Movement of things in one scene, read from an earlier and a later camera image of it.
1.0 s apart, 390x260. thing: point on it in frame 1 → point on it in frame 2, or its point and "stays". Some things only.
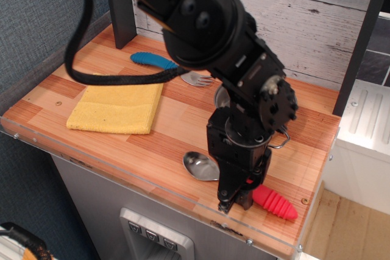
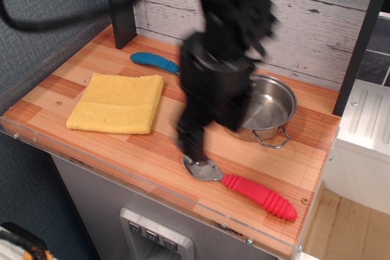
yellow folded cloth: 120,108 stays
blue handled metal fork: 191,78 stays
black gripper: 241,166 → 217,68
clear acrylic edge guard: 105,172 stays
